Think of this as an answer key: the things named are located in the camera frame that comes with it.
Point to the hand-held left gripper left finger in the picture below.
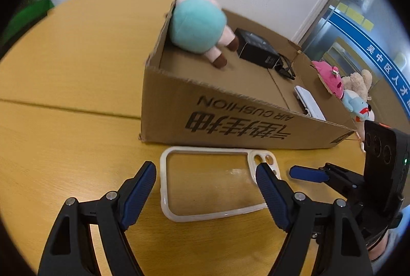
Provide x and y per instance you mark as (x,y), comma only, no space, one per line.
(137,195)

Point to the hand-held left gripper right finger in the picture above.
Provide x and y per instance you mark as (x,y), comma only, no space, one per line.
(272,195)

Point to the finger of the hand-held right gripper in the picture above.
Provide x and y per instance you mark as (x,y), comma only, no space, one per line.
(307,174)

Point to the clear phone case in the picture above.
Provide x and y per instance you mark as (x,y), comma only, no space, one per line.
(208,186)

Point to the cardboard box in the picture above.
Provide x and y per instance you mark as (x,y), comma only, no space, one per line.
(224,115)

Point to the pink pig plush toy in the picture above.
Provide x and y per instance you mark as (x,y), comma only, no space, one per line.
(195,22)

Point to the person's right forearm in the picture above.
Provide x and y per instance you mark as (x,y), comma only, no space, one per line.
(390,240)

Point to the wooden desktop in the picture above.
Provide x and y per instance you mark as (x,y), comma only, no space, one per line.
(80,70)

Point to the light blue plush toy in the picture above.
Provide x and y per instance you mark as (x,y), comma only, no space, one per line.
(355,104)

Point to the white plastic device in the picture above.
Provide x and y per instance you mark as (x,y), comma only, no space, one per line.
(309,103)

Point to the beige teddy bear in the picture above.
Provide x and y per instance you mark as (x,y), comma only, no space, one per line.
(358,80)

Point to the dark pink plush toy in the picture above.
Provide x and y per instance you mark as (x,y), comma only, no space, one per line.
(330,78)

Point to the glass door with blue stripe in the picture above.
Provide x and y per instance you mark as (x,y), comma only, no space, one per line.
(352,38)

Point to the black box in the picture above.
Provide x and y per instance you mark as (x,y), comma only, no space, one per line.
(256,48)

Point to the green bag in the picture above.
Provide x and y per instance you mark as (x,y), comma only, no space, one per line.
(28,16)

